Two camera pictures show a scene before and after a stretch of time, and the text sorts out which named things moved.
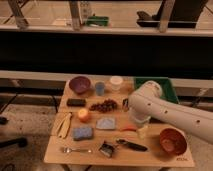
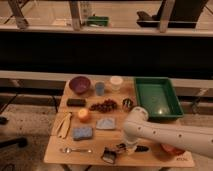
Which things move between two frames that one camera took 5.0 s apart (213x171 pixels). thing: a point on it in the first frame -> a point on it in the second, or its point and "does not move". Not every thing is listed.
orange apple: [84, 115] does not move
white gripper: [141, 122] -> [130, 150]
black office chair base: [21, 141] does not move
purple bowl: [80, 84] does not move
